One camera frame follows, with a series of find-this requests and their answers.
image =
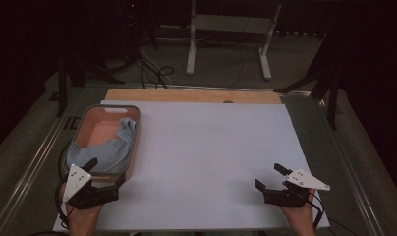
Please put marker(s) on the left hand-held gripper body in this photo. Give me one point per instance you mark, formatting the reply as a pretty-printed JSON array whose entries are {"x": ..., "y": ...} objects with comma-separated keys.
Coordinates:
[{"x": 77, "y": 182}]

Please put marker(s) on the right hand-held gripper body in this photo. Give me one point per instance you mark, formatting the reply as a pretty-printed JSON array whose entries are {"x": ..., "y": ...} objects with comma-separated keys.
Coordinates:
[{"x": 303, "y": 179}]

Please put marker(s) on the light blue garment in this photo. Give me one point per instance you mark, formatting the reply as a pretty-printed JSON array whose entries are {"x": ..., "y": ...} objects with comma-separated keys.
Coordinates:
[{"x": 104, "y": 154}]

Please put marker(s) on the pink plastic basin grey rim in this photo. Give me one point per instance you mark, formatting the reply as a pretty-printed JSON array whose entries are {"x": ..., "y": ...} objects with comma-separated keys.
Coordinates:
[{"x": 98, "y": 131}]

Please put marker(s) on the person's left hand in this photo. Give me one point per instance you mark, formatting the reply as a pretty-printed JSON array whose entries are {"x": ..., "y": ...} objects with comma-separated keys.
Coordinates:
[{"x": 83, "y": 219}]

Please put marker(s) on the person's right hand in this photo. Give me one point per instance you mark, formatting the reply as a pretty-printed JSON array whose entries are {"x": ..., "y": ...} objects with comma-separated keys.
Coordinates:
[{"x": 301, "y": 219}]

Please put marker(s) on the white table mat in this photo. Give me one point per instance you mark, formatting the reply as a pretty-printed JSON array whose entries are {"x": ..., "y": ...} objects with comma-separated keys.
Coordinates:
[{"x": 203, "y": 147}]

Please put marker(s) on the black angled stand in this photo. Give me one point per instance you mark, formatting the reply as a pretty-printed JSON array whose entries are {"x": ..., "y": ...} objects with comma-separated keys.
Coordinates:
[{"x": 333, "y": 105}]

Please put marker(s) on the black tripod stand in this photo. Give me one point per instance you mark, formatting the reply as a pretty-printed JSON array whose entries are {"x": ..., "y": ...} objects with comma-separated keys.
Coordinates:
[{"x": 61, "y": 88}]

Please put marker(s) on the black rail bracket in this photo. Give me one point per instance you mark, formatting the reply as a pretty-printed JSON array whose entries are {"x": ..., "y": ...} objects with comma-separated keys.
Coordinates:
[{"x": 72, "y": 123}]

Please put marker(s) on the aluminium floor rail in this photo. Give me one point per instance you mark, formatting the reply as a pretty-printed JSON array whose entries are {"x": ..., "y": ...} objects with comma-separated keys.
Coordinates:
[
  {"x": 30, "y": 170},
  {"x": 350, "y": 172}
]

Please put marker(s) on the white metal stand frame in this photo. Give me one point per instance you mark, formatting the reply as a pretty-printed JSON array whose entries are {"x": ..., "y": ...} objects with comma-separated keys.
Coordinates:
[{"x": 231, "y": 23}]

